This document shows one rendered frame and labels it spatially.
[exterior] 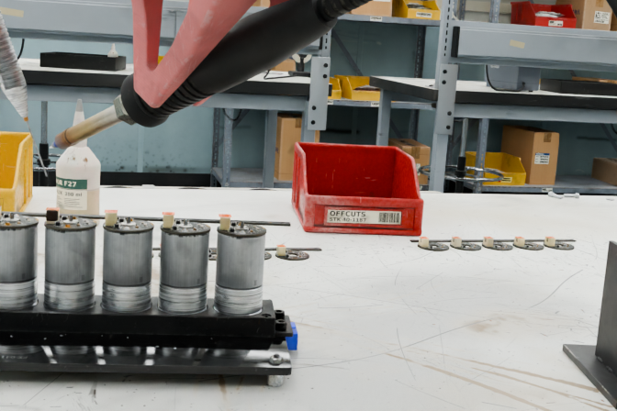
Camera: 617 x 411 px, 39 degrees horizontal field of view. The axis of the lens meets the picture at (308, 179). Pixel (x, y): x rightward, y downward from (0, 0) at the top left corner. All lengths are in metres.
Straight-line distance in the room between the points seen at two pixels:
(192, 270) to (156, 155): 4.43
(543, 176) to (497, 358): 4.64
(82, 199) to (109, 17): 2.00
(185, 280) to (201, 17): 0.16
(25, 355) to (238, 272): 0.11
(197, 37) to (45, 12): 2.35
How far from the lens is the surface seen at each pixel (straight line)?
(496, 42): 2.97
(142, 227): 0.43
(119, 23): 2.67
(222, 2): 0.31
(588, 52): 3.14
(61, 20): 2.67
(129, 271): 0.43
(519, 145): 5.15
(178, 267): 0.43
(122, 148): 4.84
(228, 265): 0.43
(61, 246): 0.43
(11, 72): 0.41
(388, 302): 0.54
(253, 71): 0.33
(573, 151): 5.65
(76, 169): 0.68
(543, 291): 0.61
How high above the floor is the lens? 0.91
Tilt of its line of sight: 10 degrees down
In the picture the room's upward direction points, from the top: 4 degrees clockwise
